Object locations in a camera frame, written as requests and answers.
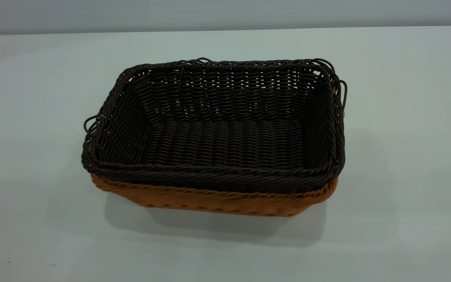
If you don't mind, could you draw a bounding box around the light brown wicker basket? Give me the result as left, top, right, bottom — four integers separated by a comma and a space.
91, 87, 346, 217

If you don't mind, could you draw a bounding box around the dark brown wicker basket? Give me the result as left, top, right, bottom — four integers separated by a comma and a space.
81, 57, 348, 193

